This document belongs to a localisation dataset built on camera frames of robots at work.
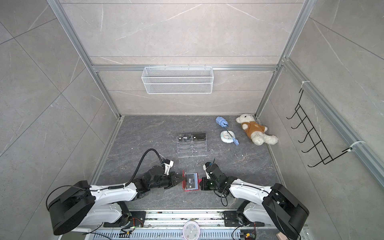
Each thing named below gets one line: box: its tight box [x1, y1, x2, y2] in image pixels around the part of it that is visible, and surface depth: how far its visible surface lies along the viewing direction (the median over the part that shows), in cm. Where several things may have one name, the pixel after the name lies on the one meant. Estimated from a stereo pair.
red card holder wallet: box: [182, 169, 203, 192], surface depth 87 cm
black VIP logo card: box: [178, 136, 191, 141], surface depth 97 cm
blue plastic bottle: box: [215, 116, 229, 128], surface depth 111 cm
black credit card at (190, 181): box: [185, 173, 196, 190], surface depth 86 cm
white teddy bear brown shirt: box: [236, 113, 279, 146], surface depth 102 cm
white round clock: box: [182, 220, 201, 240], surface depth 70 cm
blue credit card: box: [195, 172, 198, 190], surface depth 87 cm
